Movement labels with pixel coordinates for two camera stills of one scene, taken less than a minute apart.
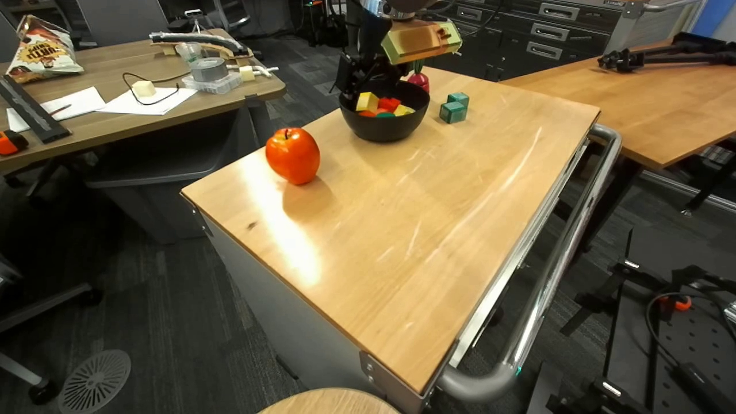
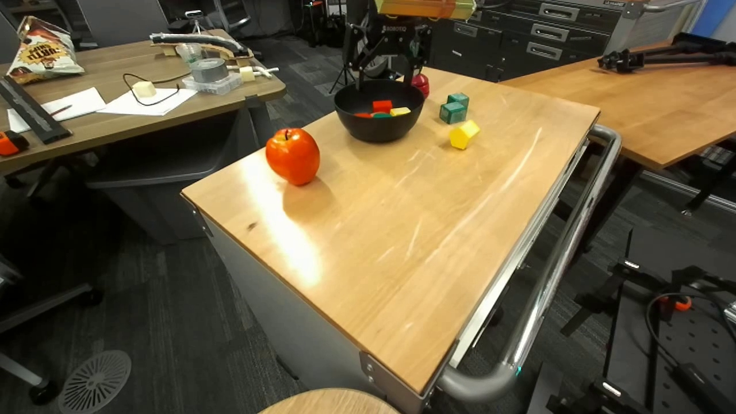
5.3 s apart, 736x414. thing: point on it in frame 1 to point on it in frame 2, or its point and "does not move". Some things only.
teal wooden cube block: x=454 y=108 does not move
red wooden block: x=390 y=104 does not move
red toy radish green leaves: x=420 y=76 does not move
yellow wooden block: x=366 y=101 to x=462 y=137
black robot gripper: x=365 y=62 to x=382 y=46
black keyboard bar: x=34 y=115 does not move
